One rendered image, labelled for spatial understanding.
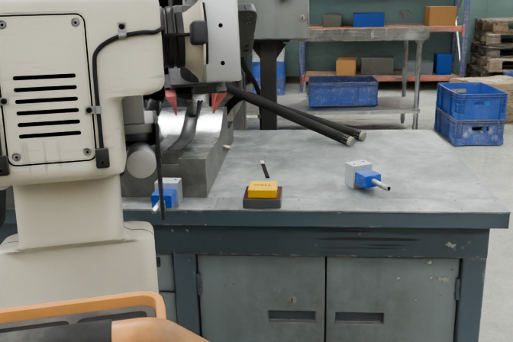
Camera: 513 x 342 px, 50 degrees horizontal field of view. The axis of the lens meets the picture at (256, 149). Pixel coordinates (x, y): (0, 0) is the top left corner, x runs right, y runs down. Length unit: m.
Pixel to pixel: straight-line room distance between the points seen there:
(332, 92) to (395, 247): 3.76
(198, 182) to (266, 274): 0.26
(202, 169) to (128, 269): 0.45
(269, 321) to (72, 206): 0.70
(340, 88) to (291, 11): 2.97
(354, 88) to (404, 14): 3.08
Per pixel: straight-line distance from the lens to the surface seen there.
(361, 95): 4.97
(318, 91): 4.94
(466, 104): 4.75
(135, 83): 0.69
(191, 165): 1.22
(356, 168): 1.27
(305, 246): 1.24
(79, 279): 0.83
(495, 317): 2.44
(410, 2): 7.89
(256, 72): 6.95
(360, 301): 1.32
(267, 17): 2.02
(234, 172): 1.40
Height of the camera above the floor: 1.23
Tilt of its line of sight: 16 degrees down
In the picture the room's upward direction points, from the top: 1 degrees counter-clockwise
